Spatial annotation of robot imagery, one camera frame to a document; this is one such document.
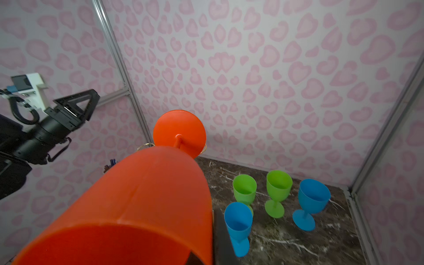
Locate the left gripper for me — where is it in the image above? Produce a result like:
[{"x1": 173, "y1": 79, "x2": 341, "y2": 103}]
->
[{"x1": 41, "y1": 89, "x2": 100, "y2": 139}]

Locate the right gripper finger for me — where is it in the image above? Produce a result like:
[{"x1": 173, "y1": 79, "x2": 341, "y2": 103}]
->
[{"x1": 213, "y1": 208, "x2": 240, "y2": 265}]

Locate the blue wine glass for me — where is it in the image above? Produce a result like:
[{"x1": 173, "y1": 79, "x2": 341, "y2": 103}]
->
[
  {"x1": 224, "y1": 202, "x2": 253, "y2": 257},
  {"x1": 292, "y1": 179, "x2": 331, "y2": 231}
]

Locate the green wine glass front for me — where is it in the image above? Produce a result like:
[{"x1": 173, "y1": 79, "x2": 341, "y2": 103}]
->
[{"x1": 233, "y1": 174, "x2": 257, "y2": 214}]

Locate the green wine glass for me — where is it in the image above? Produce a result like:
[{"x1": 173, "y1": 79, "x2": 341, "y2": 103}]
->
[
  {"x1": 265, "y1": 170, "x2": 293, "y2": 219},
  {"x1": 233, "y1": 174, "x2": 257, "y2": 214}
]

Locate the red wine glass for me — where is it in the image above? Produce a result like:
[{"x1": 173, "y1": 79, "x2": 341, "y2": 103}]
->
[{"x1": 14, "y1": 110, "x2": 213, "y2": 265}]

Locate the blue wine glass front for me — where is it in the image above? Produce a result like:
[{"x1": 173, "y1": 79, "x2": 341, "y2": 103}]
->
[{"x1": 292, "y1": 179, "x2": 331, "y2": 231}]

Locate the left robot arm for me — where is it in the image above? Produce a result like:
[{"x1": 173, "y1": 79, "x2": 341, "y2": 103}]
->
[{"x1": 1, "y1": 89, "x2": 100, "y2": 199}]

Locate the pink pen holder cup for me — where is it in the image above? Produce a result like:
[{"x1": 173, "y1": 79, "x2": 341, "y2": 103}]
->
[{"x1": 103, "y1": 159, "x2": 118, "y2": 173}]

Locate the diagonal aluminium frame bar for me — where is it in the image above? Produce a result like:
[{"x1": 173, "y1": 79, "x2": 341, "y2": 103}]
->
[{"x1": 96, "y1": 89, "x2": 130, "y2": 108}]

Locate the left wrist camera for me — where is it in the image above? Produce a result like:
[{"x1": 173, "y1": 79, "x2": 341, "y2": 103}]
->
[{"x1": 6, "y1": 73, "x2": 50, "y2": 111}]

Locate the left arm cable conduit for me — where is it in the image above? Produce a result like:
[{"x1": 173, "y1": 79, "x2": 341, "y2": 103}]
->
[{"x1": 0, "y1": 88, "x2": 40, "y2": 126}]

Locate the gold wire glass rack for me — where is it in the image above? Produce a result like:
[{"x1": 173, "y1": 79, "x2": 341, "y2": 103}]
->
[{"x1": 137, "y1": 142, "x2": 155, "y2": 151}]

